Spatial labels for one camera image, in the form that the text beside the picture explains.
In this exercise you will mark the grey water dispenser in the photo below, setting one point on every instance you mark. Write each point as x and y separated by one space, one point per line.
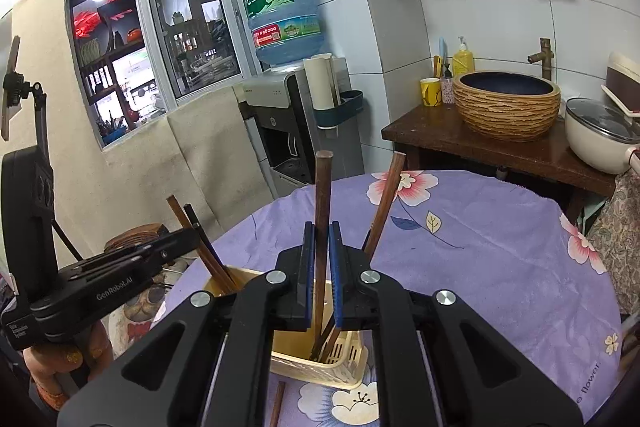
280 102

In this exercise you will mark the brown wooden chopstick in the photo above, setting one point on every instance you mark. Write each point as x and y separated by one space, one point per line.
324 345
277 404
216 270
322 193

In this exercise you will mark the phone on mount arm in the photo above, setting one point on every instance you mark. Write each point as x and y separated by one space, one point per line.
15 89

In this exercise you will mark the yellow soap dispenser bottle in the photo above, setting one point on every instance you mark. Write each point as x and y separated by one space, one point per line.
462 62

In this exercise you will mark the window with metal frame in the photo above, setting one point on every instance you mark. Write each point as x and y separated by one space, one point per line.
139 60

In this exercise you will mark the teal wall holder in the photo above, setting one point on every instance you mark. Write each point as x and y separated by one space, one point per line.
351 104

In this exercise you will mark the bronze faucet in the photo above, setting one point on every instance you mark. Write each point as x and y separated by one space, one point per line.
544 57

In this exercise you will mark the black gold-banded chopstick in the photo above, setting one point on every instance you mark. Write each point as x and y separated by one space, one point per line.
194 220

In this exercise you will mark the cartoon print stool cushion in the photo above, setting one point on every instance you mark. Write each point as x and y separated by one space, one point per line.
131 321

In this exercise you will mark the blue water jug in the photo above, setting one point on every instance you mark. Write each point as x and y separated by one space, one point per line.
284 31

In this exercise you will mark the wooden chair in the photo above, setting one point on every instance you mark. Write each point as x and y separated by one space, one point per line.
136 236

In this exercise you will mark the cream frying pan with lid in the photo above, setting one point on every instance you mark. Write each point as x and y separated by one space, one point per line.
602 136

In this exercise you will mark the purple floral tablecloth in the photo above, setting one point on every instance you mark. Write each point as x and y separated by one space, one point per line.
510 254

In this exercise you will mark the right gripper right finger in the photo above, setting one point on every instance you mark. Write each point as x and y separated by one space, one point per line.
438 362

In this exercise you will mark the woven pattern basin sink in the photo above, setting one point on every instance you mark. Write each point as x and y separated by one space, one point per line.
505 106

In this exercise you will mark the yellow mug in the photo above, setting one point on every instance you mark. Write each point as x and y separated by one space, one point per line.
431 92

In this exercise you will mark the floral cloth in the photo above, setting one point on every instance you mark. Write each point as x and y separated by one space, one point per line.
616 236

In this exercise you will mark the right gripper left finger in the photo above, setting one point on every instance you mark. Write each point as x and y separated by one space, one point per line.
207 362

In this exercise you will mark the dark wooden counter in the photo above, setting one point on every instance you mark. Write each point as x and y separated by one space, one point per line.
425 131

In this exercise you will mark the left hand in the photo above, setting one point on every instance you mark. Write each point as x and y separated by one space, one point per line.
45 362

